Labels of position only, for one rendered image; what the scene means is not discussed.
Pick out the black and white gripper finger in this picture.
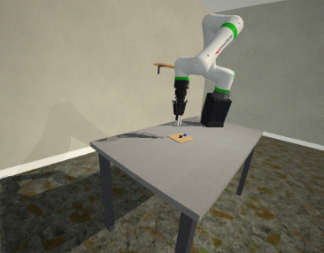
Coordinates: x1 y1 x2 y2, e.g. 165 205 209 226
172 97 182 126
179 98 188 124

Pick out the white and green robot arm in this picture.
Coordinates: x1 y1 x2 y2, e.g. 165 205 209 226
174 13 243 100

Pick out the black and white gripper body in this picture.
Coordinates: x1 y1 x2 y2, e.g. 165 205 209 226
175 89 187 104

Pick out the tan square mat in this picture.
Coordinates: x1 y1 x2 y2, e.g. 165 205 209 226
168 134 194 143

